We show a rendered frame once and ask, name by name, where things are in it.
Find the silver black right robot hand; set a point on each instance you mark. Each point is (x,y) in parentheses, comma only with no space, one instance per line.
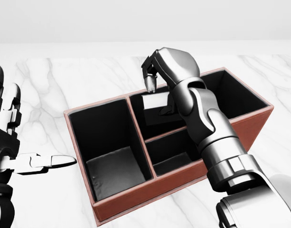
(178,64)

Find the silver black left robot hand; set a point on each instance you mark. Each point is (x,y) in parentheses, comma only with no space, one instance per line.
(6,145)

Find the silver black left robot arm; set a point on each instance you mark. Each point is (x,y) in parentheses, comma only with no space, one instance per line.
(1,206)

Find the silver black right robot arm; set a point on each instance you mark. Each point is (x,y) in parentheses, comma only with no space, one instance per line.
(221,142)

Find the red-brown desk caddy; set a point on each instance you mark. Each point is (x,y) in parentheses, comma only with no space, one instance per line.
(140,197)

